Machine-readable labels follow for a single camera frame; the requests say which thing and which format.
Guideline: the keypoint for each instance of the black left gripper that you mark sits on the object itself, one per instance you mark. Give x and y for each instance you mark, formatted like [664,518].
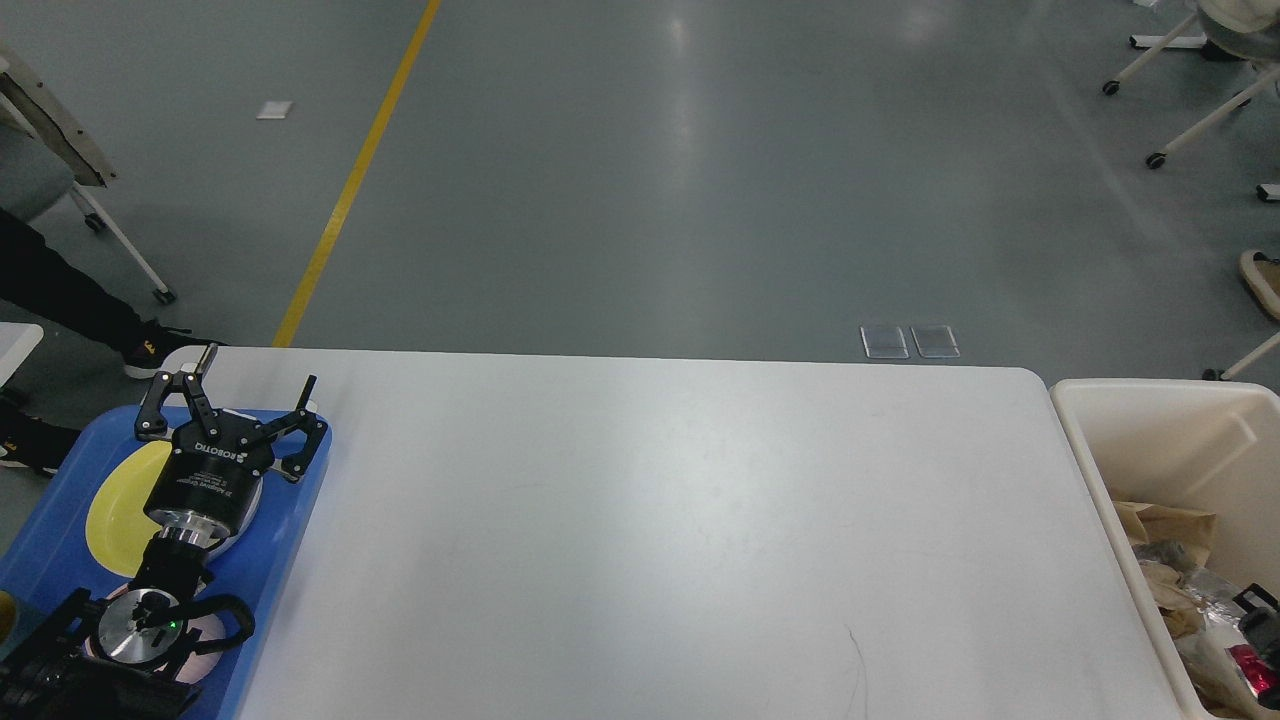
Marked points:
[210,478]

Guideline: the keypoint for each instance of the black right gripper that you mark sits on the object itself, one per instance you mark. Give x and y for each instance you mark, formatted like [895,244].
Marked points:
[1260,617]

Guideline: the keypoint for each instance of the foil tray with paper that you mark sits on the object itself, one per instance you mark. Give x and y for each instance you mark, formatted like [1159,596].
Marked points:
[1199,614]

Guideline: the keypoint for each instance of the red object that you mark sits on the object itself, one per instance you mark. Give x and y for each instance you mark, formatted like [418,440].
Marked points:
[1261,680]

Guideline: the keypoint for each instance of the brown paper bag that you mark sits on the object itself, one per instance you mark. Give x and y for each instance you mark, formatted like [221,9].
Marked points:
[1180,539]

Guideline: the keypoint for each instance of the yellow plastic plate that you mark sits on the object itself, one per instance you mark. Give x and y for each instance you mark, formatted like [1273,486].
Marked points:
[117,528]

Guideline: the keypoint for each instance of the green ribbed mug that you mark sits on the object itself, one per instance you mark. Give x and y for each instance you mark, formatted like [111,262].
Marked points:
[8,615]

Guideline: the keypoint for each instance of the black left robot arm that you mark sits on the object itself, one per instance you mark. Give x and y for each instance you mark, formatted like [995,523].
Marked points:
[145,581]

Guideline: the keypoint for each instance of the beige plastic bin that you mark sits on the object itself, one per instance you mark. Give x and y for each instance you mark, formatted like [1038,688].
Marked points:
[1202,445]

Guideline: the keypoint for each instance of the blue plastic tray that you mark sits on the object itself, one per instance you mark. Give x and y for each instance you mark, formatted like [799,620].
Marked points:
[50,556]

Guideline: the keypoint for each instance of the white side table corner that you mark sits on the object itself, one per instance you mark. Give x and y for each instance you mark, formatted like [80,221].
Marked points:
[18,340]

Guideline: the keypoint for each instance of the person in black clothes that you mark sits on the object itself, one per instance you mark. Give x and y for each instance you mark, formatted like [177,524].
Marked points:
[42,282]

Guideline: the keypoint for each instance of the clear floor plate right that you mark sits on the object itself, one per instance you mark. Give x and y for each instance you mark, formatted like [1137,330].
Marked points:
[935,341]

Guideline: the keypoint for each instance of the clear floor plate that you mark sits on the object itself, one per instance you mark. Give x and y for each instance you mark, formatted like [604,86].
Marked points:
[884,342]
[935,341]

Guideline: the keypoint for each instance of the clear floor plate left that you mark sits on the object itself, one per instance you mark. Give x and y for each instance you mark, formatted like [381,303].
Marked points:
[884,342]

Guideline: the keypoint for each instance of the white chair base right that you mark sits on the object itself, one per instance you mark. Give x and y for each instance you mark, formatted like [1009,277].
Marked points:
[1227,53]

